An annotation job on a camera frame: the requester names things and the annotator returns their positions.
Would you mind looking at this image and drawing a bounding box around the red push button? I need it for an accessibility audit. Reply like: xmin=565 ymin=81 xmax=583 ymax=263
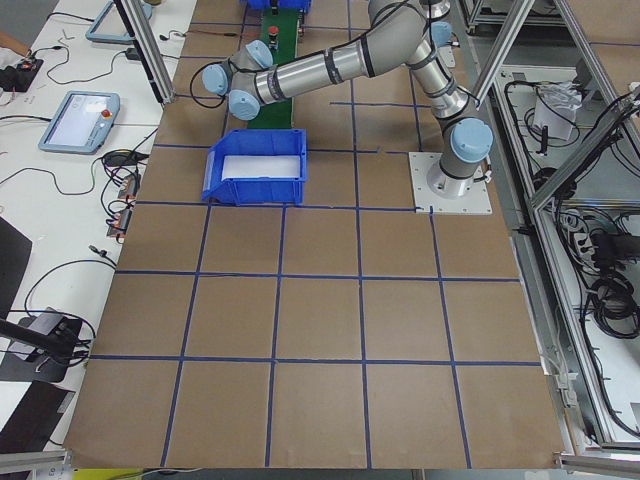
xmin=267 ymin=25 xmax=279 ymax=51

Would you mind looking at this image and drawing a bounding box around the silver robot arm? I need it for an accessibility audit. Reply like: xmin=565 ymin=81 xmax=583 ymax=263
xmin=202 ymin=1 xmax=494 ymax=193

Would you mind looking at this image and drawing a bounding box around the blue bin with white foam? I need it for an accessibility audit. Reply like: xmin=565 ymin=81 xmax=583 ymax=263
xmin=201 ymin=129 xmax=307 ymax=205

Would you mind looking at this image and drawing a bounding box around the green conveyor belt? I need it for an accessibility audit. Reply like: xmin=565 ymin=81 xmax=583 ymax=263
xmin=245 ymin=9 xmax=301 ymax=130

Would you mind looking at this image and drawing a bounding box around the near teach pendant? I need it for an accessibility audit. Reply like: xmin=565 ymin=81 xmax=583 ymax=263
xmin=38 ymin=91 xmax=120 ymax=154

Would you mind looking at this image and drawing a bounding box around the teach pendant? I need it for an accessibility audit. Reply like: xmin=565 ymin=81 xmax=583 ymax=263
xmin=85 ymin=1 xmax=132 ymax=46
xmin=38 ymin=91 xmax=120 ymax=154

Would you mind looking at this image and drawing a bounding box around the black power adapter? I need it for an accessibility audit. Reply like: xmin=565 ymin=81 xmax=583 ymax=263
xmin=124 ymin=47 xmax=142 ymax=62

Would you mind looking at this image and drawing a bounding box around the far teach pendant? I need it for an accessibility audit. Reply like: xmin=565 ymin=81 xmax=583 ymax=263
xmin=85 ymin=1 xmax=132 ymax=46

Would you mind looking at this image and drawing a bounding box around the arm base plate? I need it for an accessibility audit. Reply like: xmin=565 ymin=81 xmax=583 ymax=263
xmin=408 ymin=152 xmax=493 ymax=215

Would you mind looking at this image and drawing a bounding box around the aluminium frame post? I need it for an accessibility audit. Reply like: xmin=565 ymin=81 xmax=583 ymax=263
xmin=114 ymin=0 xmax=175 ymax=105

